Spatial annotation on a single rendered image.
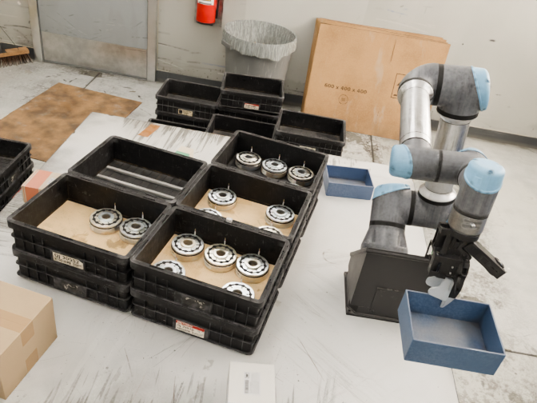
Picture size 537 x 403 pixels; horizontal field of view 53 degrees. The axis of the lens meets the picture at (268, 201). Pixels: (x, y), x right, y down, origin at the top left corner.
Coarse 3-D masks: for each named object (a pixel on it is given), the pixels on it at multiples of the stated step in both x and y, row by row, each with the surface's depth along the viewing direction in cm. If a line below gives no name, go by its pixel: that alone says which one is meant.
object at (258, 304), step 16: (176, 208) 172; (160, 224) 164; (224, 224) 169; (144, 272) 150; (160, 272) 148; (272, 272) 154; (192, 288) 147; (208, 288) 145; (240, 304) 145; (256, 304) 143
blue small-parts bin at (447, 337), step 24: (408, 312) 119; (432, 312) 128; (456, 312) 127; (480, 312) 126; (408, 336) 116; (432, 336) 123; (456, 336) 124; (480, 336) 125; (408, 360) 117; (432, 360) 116; (456, 360) 115; (480, 360) 114
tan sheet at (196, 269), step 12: (168, 252) 169; (204, 252) 172; (192, 264) 166; (204, 264) 167; (192, 276) 162; (204, 276) 163; (216, 276) 163; (228, 276) 164; (252, 288) 161; (264, 288) 162
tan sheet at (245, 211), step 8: (208, 192) 199; (240, 200) 198; (200, 208) 190; (240, 208) 194; (248, 208) 194; (256, 208) 195; (264, 208) 196; (224, 216) 189; (232, 216) 189; (240, 216) 190; (248, 216) 190; (256, 216) 191; (264, 216) 192; (296, 216) 195; (256, 224) 187; (264, 224) 188; (288, 232) 186
